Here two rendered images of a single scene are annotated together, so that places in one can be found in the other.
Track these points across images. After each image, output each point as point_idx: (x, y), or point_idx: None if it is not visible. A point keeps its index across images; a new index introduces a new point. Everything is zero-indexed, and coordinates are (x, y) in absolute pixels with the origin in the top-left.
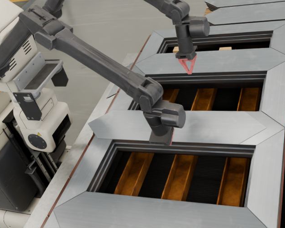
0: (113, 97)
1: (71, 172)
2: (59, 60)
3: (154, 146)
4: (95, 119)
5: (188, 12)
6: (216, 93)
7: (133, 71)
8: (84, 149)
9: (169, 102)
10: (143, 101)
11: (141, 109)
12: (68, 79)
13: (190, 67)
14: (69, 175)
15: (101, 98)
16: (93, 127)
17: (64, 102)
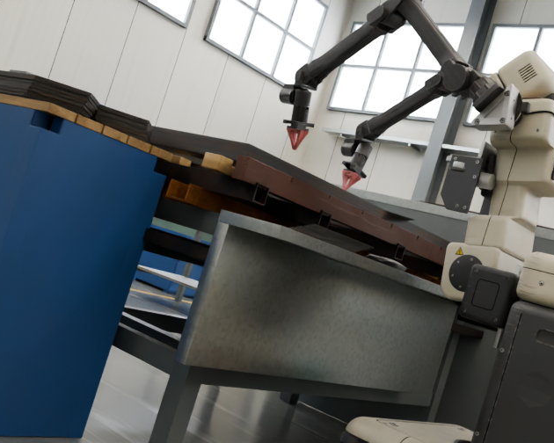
0: (370, 214)
1: (438, 245)
2: (451, 156)
3: None
4: (404, 216)
5: (295, 80)
6: None
7: (377, 115)
8: (421, 237)
9: (352, 138)
10: None
11: (375, 141)
12: (441, 193)
13: (295, 140)
14: (440, 246)
15: (380, 263)
16: (408, 219)
17: (451, 243)
